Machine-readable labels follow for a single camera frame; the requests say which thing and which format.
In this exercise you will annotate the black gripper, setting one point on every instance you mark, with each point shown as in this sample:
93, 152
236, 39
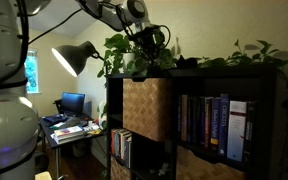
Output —
149, 36

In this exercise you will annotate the black object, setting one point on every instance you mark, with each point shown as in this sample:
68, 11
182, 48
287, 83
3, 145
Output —
187, 62

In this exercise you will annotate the woven bamboo storage box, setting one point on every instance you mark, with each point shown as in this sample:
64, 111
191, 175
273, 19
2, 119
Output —
117, 173
147, 106
197, 168

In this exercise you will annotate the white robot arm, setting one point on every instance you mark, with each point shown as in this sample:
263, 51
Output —
7, 126

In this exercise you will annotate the white plant pot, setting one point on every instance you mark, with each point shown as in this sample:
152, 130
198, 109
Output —
128, 61

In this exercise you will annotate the green pothos plant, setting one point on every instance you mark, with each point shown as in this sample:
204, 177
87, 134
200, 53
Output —
115, 41

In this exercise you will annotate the tan book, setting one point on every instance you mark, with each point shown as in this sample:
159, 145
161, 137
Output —
184, 116

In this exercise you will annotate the dark book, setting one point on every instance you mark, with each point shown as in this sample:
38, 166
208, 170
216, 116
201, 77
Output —
125, 148
191, 120
200, 121

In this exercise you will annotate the grey desk lamp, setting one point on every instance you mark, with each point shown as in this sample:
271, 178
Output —
72, 56

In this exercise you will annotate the reddish brown book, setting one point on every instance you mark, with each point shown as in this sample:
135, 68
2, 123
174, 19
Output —
207, 123

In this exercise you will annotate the blue Modern Digital textbook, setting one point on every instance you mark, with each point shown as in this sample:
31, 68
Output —
215, 123

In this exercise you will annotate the blue Circuits textbook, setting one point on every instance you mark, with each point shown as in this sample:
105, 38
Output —
223, 126

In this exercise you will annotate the black laptop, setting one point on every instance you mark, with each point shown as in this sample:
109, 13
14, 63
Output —
72, 103

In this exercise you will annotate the blue book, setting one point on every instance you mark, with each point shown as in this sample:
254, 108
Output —
116, 143
129, 151

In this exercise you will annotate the small colourful box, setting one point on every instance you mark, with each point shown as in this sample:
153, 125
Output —
91, 127

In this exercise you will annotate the red book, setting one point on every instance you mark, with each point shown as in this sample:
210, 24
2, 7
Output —
112, 141

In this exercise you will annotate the white book maroon band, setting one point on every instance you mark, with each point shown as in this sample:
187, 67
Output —
236, 133

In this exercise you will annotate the white pebble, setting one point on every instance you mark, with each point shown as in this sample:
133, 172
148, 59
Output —
162, 171
165, 165

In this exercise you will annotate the colourful cover book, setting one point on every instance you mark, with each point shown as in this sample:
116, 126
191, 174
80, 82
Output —
69, 131

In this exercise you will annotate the dark blue cloth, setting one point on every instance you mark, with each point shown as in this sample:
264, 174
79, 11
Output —
55, 118

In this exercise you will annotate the black book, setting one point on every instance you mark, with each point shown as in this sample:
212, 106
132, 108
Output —
250, 133

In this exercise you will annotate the thick white book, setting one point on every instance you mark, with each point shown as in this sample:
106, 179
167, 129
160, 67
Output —
69, 139

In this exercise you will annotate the white framed window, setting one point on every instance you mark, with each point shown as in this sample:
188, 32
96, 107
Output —
32, 73

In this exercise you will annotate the black cube bookshelf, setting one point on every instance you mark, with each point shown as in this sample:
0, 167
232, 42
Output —
270, 116

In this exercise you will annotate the dark desk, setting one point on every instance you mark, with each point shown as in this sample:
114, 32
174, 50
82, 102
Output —
49, 137

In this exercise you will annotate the cream block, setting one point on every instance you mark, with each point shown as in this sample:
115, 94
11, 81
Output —
44, 176

